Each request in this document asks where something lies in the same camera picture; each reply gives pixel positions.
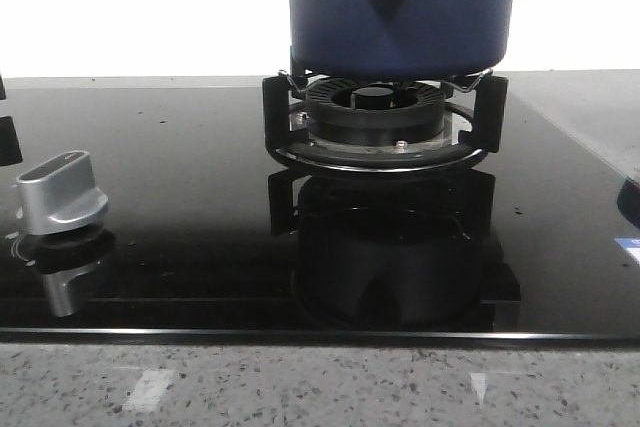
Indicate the blue cooking pot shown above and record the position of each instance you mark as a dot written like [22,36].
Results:
[399,39]

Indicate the black pot support grate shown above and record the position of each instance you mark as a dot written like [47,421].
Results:
[475,99]

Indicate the black gas burner head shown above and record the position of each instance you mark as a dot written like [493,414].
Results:
[374,114]

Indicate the black glass stove top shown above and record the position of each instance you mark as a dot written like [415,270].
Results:
[208,240]

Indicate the silver stove knob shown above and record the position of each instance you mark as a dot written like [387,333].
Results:
[61,195]

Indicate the blue bowl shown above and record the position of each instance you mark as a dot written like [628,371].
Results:
[628,202]

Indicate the blue label sticker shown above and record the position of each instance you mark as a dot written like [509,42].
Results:
[631,246]

